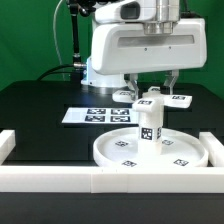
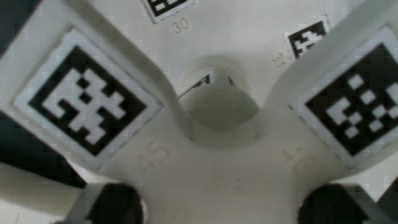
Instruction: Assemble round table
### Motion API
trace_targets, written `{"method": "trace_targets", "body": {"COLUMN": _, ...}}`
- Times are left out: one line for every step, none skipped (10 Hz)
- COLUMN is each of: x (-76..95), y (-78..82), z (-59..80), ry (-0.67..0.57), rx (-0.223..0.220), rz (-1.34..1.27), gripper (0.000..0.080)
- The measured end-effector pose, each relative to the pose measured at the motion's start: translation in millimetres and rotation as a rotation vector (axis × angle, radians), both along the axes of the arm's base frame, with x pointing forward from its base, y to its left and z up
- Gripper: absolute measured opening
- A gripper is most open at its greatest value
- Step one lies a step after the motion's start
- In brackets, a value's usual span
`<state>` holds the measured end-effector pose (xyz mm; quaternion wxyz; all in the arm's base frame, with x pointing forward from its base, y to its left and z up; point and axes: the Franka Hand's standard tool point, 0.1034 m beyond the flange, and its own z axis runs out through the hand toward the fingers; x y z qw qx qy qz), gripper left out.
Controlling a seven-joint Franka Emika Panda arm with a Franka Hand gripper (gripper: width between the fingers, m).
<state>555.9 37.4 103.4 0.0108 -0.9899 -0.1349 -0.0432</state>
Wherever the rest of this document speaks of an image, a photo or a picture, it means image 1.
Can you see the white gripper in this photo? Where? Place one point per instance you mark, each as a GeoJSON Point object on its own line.
{"type": "Point", "coordinates": [125, 48]}

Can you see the white cross-shaped table base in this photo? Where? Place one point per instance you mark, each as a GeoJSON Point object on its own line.
{"type": "Point", "coordinates": [152, 100]}

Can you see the white round table top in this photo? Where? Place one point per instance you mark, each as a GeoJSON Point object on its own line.
{"type": "Point", "coordinates": [119, 148]}

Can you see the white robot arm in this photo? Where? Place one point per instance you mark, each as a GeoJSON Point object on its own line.
{"type": "Point", "coordinates": [156, 16]}

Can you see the white fiducial marker sheet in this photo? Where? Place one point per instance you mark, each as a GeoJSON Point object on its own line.
{"type": "Point", "coordinates": [78, 115]}

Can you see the white right fence block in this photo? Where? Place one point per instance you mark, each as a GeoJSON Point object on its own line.
{"type": "Point", "coordinates": [214, 148]}

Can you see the white fence block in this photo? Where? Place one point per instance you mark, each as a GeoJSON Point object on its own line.
{"type": "Point", "coordinates": [7, 144]}
{"type": "Point", "coordinates": [214, 148]}

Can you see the white left fence block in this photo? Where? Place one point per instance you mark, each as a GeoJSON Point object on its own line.
{"type": "Point", "coordinates": [7, 144]}

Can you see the black camera pole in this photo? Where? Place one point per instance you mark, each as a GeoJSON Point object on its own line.
{"type": "Point", "coordinates": [76, 33]}

